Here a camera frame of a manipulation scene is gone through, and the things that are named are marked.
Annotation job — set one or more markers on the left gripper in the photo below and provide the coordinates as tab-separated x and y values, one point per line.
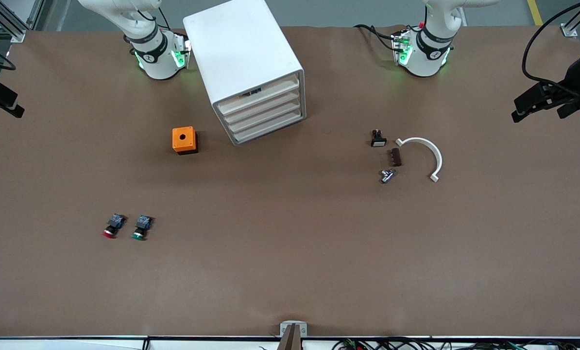
574	76

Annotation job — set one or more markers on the red mushroom push button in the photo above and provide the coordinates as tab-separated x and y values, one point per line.
110	231

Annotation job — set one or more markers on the white cabinet drawer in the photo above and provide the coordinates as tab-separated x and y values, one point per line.
241	113
241	124
241	134
241	102

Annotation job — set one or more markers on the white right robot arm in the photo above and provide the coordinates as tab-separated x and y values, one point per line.
156	58

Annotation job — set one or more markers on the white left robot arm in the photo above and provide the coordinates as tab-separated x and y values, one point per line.
423	58

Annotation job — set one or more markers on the green mushroom push button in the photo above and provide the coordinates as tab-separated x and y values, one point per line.
139	232

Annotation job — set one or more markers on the white drawer cabinet shell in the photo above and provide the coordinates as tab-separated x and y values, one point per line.
241	43

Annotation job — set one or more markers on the white curved plastic clamp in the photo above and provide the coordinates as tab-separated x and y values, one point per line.
433	150

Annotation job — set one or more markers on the brown terminal block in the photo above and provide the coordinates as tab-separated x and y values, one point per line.
396	157

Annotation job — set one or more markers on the silver metal fitting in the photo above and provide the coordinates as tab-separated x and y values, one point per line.
387	176

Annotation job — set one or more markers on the orange button enclosure box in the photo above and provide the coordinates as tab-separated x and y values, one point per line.
180	141

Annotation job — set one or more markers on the small black switch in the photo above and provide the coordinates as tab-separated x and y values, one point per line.
378	141

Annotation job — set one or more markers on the white table edge rail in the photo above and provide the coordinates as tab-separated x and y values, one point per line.
76	344

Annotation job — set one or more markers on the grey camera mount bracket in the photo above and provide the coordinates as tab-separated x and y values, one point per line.
293	333

